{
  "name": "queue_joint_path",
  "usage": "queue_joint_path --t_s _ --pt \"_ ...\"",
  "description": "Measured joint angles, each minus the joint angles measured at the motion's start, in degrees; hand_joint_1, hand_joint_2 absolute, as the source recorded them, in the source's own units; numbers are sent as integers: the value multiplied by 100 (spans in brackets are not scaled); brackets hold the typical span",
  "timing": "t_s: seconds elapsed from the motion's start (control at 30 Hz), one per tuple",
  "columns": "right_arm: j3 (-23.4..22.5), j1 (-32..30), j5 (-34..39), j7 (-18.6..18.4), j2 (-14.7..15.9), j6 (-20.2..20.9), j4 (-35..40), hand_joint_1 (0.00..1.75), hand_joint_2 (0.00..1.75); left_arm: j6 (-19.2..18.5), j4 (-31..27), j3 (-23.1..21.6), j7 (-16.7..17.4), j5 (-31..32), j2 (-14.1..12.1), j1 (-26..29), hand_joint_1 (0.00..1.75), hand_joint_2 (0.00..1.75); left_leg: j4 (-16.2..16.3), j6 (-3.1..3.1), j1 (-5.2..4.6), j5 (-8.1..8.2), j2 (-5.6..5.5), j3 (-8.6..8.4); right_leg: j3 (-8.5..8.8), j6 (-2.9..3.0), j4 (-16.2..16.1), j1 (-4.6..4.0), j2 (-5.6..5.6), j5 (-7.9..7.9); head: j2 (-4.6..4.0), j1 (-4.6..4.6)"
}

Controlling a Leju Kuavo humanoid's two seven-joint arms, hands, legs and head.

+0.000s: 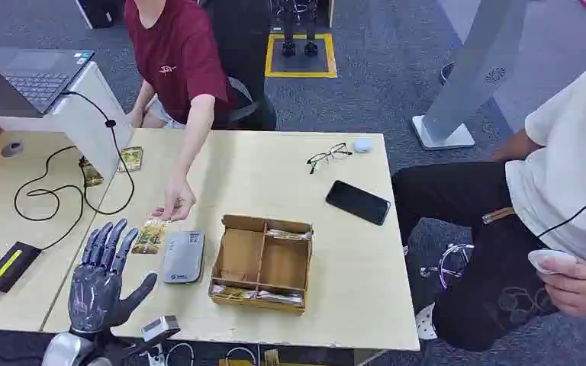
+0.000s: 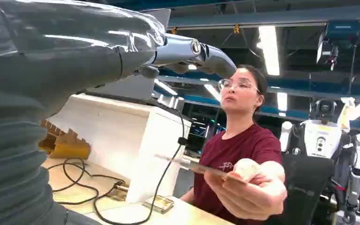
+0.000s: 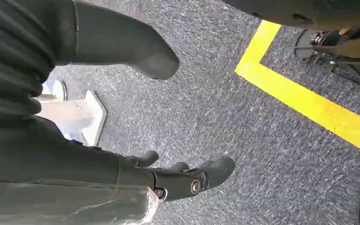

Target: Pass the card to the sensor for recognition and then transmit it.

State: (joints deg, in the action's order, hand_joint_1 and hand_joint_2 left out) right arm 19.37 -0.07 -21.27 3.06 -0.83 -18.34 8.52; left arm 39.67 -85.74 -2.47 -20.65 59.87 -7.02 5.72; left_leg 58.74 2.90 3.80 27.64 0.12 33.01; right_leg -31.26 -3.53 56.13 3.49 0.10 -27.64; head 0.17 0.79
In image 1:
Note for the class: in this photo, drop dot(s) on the chrome stool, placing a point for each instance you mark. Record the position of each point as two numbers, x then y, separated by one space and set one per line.
444 265

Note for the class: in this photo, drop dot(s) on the wooden compartment card box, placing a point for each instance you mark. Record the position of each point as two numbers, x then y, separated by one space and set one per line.
283 265

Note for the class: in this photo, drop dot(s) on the yellow green printed card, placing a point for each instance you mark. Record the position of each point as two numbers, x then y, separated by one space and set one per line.
149 240

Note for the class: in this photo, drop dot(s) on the black robot legs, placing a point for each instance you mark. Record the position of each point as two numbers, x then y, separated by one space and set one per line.
289 46

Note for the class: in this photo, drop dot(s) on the white power strip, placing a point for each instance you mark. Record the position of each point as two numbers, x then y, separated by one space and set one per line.
156 357

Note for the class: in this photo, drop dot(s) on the white earbuds case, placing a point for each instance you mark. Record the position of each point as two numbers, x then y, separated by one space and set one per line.
362 145

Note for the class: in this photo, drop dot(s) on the black framed eyeglasses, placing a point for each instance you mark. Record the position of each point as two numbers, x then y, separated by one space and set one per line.
342 152

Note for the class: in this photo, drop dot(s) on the black smartphone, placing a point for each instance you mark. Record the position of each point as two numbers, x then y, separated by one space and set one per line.
357 202

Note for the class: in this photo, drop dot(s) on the black office chair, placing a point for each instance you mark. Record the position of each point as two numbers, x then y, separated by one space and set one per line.
245 50

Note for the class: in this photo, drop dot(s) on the person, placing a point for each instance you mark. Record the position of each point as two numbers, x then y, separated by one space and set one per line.
566 177
182 60

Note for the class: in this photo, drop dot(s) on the black cabinet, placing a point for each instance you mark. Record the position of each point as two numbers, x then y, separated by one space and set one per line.
101 12

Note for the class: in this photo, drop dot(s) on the black power adapter yellow label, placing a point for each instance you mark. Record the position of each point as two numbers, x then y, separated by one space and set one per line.
10 265

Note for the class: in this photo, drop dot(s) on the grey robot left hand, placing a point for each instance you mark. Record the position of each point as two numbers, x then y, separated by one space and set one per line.
93 298

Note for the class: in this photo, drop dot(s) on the small white handheld device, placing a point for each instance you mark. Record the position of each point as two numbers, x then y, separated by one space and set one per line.
548 257

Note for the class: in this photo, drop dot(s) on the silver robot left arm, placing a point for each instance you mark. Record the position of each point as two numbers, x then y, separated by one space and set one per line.
65 351

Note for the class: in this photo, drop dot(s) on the yellow card pack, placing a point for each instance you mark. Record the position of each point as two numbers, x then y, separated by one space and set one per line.
131 159

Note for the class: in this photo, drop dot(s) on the silver card stack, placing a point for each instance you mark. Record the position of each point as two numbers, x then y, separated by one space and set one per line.
232 292
279 298
288 234

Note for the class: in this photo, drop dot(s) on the yellow box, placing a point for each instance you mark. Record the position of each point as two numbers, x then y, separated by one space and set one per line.
272 358

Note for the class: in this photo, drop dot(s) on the black round floor object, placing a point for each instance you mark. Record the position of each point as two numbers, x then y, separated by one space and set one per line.
444 73

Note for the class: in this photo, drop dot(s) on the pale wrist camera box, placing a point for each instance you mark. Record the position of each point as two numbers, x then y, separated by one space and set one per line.
160 327

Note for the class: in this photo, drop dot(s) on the yellow bordered floor mat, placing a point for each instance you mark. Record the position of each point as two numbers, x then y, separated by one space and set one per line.
300 64

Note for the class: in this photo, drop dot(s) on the dark printed card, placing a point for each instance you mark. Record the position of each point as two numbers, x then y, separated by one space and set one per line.
92 174

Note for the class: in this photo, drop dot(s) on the grey round desk grommet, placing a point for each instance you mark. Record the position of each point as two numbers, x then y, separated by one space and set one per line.
12 149

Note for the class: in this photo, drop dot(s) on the white pillar stand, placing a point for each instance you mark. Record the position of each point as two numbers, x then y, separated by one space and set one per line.
470 65

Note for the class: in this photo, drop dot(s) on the grey laptop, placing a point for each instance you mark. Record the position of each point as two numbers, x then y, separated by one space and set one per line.
35 76

